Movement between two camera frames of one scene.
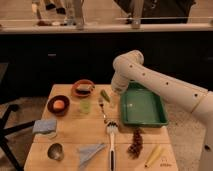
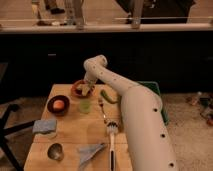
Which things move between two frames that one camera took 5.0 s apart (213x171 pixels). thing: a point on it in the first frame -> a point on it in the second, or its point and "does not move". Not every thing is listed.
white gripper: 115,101 -> 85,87
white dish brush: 112,129 does not move
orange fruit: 58,105 does not move
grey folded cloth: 87,152 does not move
